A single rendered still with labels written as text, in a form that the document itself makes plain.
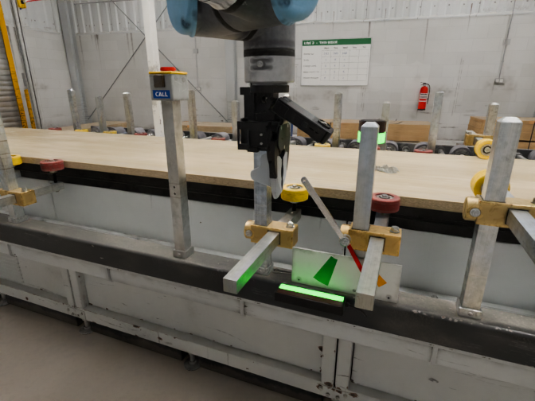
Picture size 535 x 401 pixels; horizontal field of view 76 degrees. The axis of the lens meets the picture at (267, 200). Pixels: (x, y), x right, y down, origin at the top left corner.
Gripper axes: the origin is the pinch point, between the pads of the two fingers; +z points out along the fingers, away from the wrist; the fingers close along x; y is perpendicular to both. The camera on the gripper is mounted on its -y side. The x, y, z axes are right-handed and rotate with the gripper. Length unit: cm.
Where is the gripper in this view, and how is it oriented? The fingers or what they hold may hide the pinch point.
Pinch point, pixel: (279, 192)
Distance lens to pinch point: 67.5
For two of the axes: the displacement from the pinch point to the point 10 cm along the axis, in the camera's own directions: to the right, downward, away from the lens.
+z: 0.0, 9.5, 3.2
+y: -9.4, -1.1, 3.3
